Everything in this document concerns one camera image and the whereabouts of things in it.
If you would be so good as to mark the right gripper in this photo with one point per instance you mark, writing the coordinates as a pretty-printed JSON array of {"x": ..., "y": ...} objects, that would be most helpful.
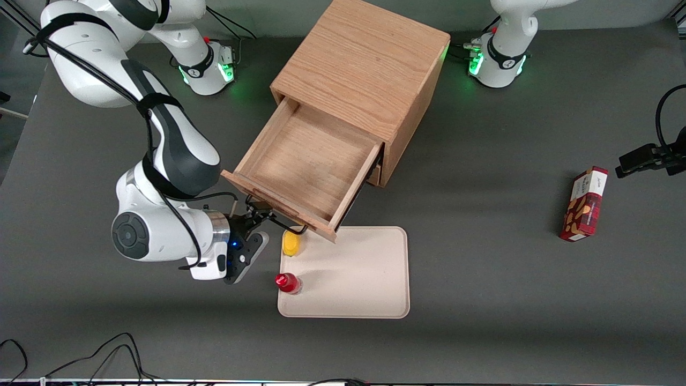
[{"x": 239, "y": 224}]

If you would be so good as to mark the shallow oak wooden drawer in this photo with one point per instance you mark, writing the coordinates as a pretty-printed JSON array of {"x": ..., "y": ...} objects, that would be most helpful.
[{"x": 311, "y": 166}]

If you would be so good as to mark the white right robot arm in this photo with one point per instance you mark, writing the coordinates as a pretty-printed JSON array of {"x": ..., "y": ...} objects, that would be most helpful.
[{"x": 161, "y": 230}]

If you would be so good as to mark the deep oak wooden drawer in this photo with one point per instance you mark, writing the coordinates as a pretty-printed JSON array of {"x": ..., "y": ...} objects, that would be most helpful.
[{"x": 376, "y": 177}]

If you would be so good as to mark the oak wooden drawer cabinet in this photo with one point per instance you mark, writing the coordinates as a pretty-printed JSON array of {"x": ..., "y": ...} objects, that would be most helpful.
[{"x": 364, "y": 59}]

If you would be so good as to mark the yellow bottle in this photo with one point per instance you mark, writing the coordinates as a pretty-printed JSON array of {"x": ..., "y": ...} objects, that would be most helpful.
[{"x": 291, "y": 245}]

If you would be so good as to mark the red cola bottle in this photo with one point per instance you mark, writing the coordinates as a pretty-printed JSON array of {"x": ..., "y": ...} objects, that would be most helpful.
[{"x": 286, "y": 281}]

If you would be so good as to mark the white plastic tray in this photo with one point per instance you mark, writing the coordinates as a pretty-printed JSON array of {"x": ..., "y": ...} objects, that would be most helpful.
[{"x": 353, "y": 273}]

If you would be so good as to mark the red snack box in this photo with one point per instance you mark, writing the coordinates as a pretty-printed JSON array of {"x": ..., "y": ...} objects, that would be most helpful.
[{"x": 584, "y": 206}]

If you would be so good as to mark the black clamped camera mount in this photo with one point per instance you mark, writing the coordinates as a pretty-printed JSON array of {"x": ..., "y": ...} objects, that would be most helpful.
[{"x": 643, "y": 156}]

